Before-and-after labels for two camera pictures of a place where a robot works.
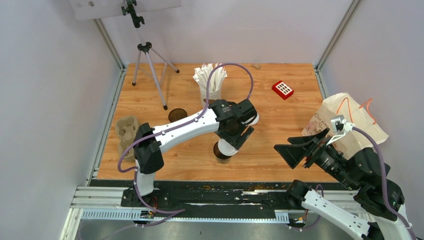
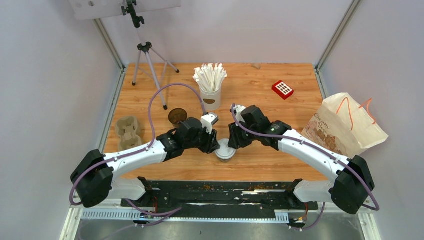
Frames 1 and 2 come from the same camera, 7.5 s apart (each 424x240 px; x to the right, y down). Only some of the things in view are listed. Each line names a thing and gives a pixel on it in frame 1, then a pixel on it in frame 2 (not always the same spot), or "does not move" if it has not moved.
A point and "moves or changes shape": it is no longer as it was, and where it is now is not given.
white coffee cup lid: x=226 y=148 moves or changes shape
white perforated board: x=83 y=9 does not move
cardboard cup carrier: x=125 y=127 does not move
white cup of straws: x=201 y=74 does not move
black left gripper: x=235 y=140 to x=212 y=144
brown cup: x=176 y=114 does not move
